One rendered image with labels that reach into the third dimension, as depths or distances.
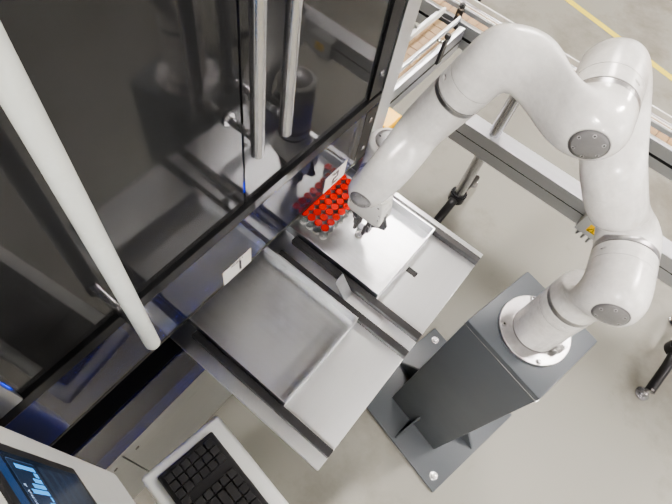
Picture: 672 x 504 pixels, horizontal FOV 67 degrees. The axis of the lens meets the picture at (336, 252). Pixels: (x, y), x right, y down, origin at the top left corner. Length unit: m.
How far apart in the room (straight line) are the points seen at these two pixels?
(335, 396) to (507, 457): 1.19
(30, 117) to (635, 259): 0.95
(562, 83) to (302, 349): 0.77
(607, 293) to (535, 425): 1.36
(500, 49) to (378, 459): 1.60
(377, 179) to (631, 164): 0.42
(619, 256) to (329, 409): 0.66
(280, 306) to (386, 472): 1.03
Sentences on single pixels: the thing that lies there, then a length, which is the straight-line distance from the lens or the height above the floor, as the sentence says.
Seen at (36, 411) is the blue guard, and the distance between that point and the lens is 0.95.
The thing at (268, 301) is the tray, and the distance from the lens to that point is 1.24.
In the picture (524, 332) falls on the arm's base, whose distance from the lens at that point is 1.34.
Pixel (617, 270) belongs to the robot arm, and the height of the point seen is 1.27.
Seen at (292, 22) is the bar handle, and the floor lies 1.63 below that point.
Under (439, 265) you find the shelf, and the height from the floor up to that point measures 0.88.
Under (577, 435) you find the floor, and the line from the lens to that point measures 2.41.
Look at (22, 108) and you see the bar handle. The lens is 0.43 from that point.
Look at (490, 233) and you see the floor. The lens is 2.61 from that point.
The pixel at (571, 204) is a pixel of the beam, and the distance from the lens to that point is 2.21.
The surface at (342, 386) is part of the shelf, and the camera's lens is 1.19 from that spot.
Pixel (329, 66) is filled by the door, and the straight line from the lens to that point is 0.94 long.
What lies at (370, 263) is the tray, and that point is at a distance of 1.31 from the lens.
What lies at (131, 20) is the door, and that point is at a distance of 0.57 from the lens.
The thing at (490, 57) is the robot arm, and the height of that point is 1.54.
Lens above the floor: 2.02
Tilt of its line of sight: 60 degrees down
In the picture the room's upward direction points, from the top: 16 degrees clockwise
